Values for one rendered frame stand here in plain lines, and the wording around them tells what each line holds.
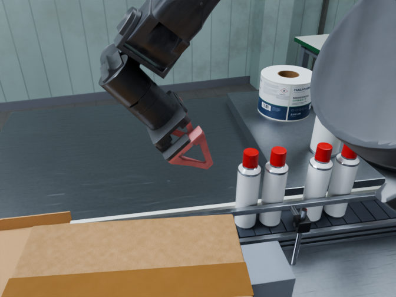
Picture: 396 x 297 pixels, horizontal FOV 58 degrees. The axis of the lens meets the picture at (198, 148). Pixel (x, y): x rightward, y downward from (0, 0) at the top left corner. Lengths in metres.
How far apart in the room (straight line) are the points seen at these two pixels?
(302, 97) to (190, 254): 0.94
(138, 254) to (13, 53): 3.25
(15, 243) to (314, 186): 0.73
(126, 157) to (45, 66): 2.51
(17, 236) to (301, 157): 0.82
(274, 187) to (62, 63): 3.03
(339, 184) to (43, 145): 0.98
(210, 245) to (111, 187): 0.64
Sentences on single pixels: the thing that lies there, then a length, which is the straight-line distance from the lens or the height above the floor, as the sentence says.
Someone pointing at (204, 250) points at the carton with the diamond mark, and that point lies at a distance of 0.51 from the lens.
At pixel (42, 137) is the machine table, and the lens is 1.44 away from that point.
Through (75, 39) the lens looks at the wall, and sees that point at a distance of 3.57.
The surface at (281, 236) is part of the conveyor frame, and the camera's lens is 0.89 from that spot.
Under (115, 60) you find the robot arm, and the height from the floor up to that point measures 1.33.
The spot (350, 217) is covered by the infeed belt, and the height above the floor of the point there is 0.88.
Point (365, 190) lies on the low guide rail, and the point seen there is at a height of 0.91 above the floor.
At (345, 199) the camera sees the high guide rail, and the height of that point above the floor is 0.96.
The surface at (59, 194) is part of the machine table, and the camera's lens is 1.13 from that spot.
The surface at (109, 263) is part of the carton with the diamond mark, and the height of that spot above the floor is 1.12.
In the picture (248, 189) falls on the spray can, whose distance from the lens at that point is 0.80.
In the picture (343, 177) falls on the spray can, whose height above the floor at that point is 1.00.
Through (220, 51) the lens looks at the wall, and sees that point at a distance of 3.84.
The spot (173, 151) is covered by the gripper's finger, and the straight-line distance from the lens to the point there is 0.52.
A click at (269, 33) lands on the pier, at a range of 3.76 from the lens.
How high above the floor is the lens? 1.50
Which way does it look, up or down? 32 degrees down
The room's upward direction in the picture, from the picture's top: straight up
